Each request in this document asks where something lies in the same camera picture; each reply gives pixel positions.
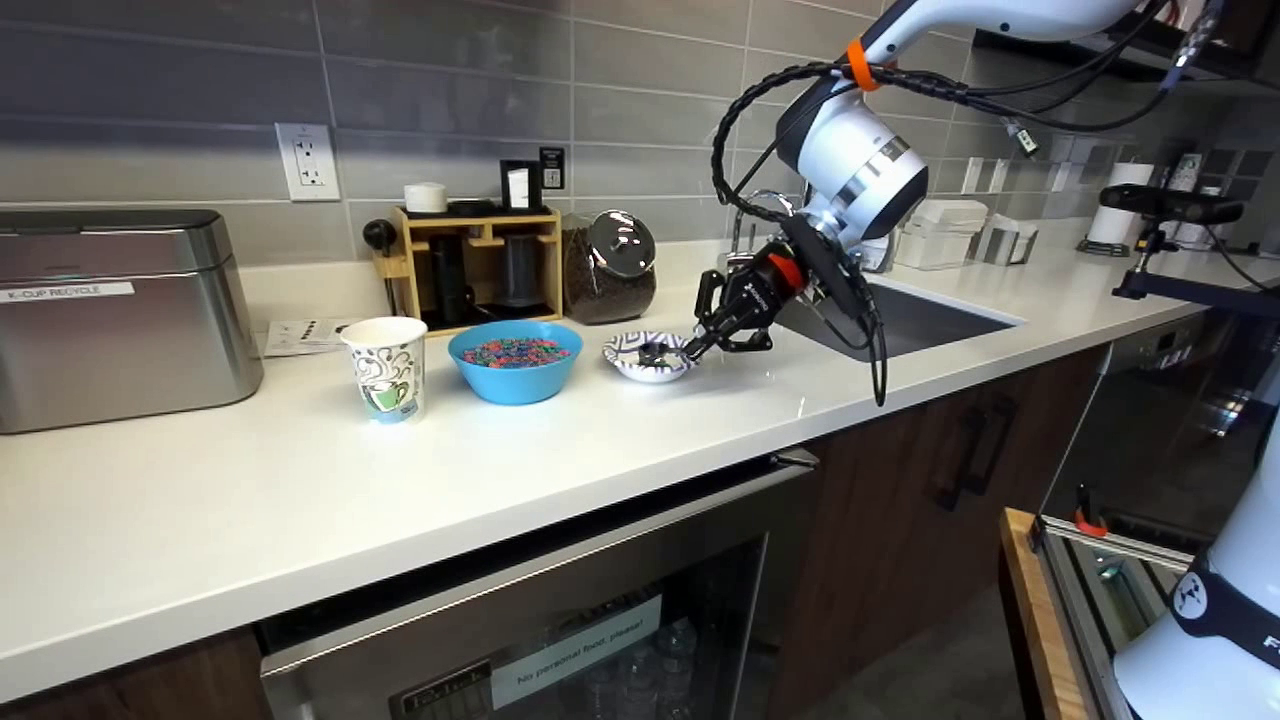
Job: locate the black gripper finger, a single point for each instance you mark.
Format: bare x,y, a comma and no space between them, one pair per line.
726,289
734,343

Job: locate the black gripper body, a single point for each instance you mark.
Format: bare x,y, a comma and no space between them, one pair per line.
782,280

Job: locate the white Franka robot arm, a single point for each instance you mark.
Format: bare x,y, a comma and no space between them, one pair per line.
867,165

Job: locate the white plate with blue pattern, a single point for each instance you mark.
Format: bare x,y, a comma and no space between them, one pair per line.
640,362

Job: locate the colourful small beads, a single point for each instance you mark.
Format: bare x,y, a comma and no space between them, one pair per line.
512,353
624,351

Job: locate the glass jar with silver lid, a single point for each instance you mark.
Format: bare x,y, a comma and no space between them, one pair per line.
613,275

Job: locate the stainless steel sink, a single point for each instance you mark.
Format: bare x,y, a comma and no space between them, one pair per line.
932,320

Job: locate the white dish rack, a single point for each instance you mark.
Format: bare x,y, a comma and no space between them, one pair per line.
975,232

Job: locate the blue plastic bowl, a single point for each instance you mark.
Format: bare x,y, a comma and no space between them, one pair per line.
519,382

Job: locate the wooden countertop rack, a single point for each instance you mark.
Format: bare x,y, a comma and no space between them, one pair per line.
480,227

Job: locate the brown cabinet doors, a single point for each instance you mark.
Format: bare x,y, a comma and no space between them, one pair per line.
905,534

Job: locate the small white cup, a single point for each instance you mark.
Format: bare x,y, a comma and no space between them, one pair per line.
425,197

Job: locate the paper towel roll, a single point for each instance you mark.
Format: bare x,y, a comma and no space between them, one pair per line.
1116,206

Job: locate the printed paper cup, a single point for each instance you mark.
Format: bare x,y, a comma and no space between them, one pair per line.
384,367

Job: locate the undercounter glass door cooler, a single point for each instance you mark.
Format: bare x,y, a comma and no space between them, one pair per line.
533,640

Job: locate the red clamp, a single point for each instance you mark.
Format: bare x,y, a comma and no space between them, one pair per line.
1089,527

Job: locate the wooden robot cart top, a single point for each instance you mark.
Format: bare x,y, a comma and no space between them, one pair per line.
1032,627

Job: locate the white paper cards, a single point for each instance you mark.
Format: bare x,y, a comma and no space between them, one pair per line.
303,336

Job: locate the stainless steel bread box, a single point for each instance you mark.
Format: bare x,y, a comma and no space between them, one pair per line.
120,320

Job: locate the small black wall switch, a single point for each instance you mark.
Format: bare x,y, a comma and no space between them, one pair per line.
551,165

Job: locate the small black picture frame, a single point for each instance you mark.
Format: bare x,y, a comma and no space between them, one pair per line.
519,185

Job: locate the black camera on stand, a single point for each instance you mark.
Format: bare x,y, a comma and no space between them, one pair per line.
1175,206

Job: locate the aluminium profile frame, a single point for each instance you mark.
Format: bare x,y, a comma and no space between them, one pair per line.
1107,574

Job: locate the white wall power outlet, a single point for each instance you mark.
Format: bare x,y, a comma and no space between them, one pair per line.
306,163

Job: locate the dark upper wall cabinet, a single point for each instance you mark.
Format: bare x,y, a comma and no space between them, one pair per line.
1201,54

